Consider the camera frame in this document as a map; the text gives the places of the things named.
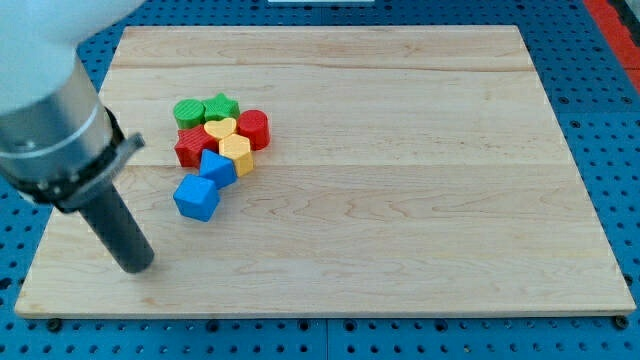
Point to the black flange mount plate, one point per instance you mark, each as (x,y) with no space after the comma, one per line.
(74,191)

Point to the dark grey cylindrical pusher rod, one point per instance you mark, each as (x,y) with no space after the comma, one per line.
(109,217)

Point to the blue cube block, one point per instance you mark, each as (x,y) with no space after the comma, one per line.
(196,197)

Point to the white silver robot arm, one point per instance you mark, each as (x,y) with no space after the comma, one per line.
(59,144)

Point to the red star block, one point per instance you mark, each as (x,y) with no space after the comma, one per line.
(191,144)

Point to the blue triangular block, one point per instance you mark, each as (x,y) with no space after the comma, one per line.
(217,168)

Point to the green cylinder block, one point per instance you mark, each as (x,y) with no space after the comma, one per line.
(188,113)

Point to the yellow heart block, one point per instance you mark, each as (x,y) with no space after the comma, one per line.
(220,129)

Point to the yellow hexagon block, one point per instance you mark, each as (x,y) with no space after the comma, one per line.
(238,149)

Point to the green star block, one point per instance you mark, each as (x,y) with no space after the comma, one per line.
(220,107)

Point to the red cylinder block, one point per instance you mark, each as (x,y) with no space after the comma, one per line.
(254,125)

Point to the light wooden board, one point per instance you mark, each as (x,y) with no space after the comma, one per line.
(412,172)

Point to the red strip at corner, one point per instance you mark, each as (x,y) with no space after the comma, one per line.
(620,28)

